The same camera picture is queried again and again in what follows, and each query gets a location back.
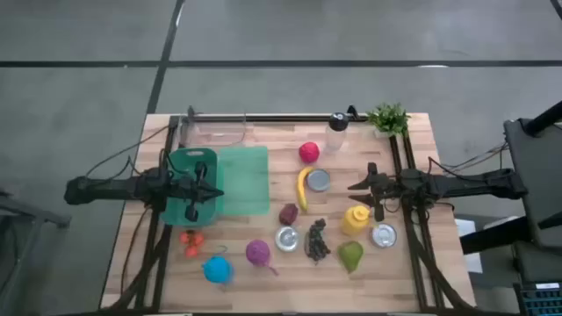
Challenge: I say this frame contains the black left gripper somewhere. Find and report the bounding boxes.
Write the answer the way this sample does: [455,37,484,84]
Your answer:
[173,161,225,223]

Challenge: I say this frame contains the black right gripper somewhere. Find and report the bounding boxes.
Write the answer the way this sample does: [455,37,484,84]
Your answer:
[348,162,401,223]

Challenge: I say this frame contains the yellow mustard bottle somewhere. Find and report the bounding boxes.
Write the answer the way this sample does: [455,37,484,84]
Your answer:
[341,205,371,237]

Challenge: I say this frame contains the orange tangerine cluster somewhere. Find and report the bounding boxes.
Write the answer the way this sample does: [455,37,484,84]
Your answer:
[178,229,205,259]

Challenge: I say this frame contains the yellow banana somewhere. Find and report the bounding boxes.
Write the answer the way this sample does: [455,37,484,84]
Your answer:
[296,165,315,212]

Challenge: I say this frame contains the red round fruit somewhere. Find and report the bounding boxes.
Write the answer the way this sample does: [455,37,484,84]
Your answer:
[299,141,321,164]

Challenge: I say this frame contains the clear bottle black cap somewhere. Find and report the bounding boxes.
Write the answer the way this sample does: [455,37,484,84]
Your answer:
[325,111,351,154]

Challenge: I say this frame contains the magenta plastic bottle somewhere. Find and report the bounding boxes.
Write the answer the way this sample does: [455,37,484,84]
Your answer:
[245,239,280,277]

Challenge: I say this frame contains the blue plastic bottle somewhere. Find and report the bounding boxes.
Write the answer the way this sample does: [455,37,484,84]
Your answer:
[201,245,235,285]

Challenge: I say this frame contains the dark maroon fruit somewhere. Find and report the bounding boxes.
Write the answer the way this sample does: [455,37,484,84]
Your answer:
[278,203,299,226]

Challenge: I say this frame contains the translucent teal bin lid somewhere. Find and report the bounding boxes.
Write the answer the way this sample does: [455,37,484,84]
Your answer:
[218,146,270,216]

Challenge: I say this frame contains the teal plastic bin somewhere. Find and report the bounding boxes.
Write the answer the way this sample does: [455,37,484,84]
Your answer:
[160,147,220,227]

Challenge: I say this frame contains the silver tin can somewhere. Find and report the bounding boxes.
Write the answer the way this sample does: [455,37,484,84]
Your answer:
[274,225,301,253]
[371,222,399,249]
[306,168,332,193]

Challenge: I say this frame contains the clear plastic container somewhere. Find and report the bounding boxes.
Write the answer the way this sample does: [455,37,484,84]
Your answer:
[178,117,249,148]

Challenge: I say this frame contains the green pear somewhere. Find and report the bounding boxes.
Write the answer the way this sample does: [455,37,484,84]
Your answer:
[336,240,364,274]

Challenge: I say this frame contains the dark grape bunch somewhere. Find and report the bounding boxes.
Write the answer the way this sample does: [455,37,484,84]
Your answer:
[304,218,332,264]

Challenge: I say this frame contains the small green potted plant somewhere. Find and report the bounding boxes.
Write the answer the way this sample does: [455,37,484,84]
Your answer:
[366,103,412,138]

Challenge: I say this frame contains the white paper sheet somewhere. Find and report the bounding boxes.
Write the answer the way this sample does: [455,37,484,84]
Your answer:
[454,218,484,274]

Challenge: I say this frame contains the grey metal stand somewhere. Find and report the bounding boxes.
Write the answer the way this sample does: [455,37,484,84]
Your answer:
[0,188,72,316]

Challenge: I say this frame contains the backlit keyboard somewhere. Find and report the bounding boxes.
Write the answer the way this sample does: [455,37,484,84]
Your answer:
[512,282,562,316]

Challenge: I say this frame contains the black aluminium frame rails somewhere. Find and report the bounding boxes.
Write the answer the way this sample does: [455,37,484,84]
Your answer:
[388,131,473,313]
[116,114,182,312]

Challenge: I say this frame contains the thin black cable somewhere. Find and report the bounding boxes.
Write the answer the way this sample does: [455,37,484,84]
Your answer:
[84,125,172,179]

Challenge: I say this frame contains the long black frame crossbar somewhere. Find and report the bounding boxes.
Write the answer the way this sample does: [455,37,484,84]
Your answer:
[169,112,370,124]

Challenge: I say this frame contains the thin brown cable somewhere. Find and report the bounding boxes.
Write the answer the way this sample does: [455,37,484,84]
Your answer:
[120,205,149,284]

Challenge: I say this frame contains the thin cable bundle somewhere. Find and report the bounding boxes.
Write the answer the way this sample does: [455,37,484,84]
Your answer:
[428,142,510,176]

